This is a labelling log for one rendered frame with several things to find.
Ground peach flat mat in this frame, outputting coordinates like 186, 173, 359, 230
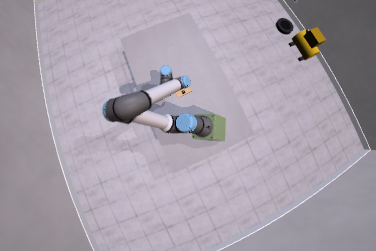
176, 86, 192, 98

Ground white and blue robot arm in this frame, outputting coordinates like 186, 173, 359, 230
102, 66, 213, 137

